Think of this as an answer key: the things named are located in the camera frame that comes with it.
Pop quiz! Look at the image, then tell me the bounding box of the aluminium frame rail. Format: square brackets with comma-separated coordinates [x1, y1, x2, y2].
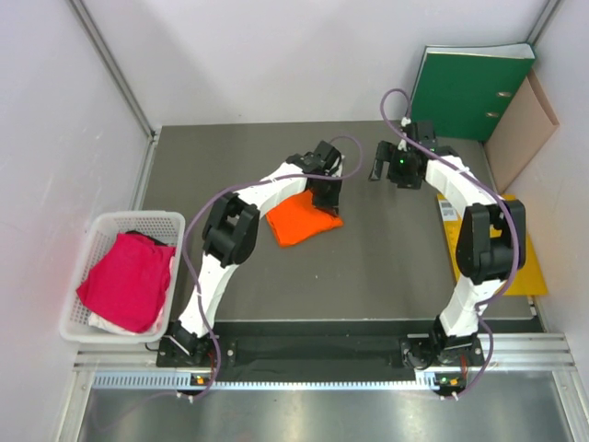
[64, 0, 160, 139]

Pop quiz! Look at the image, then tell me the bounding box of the grey slotted cable duct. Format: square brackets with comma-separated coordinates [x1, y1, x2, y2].
[91, 371, 466, 392]

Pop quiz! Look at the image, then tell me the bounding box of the green ring binder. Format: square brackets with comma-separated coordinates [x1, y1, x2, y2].
[411, 43, 536, 142]

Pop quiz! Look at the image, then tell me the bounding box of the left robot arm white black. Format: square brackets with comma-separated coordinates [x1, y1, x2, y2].
[167, 141, 344, 366]

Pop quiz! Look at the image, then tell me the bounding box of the orange t shirt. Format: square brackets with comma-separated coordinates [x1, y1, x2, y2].
[265, 191, 344, 248]

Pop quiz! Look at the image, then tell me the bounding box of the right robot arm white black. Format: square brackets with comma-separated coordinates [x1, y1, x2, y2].
[369, 117, 525, 367]

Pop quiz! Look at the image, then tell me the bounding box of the magenta t shirt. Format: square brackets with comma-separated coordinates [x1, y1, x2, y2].
[76, 231, 176, 334]

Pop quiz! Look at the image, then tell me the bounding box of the white plastic basket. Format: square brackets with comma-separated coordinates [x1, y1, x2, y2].
[59, 210, 186, 345]

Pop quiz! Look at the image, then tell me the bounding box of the yellow plastic folder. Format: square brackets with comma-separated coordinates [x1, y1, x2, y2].
[437, 193, 548, 297]

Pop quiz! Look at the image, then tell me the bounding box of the white t shirt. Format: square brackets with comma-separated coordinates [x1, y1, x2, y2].
[87, 312, 134, 335]

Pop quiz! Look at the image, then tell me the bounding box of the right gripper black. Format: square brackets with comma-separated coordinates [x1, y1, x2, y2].
[369, 141, 422, 190]

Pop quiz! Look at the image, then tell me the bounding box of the beige paper folder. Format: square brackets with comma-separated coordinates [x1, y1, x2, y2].
[484, 70, 560, 193]

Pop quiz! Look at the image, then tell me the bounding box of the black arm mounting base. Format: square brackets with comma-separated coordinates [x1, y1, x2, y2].
[156, 320, 483, 381]

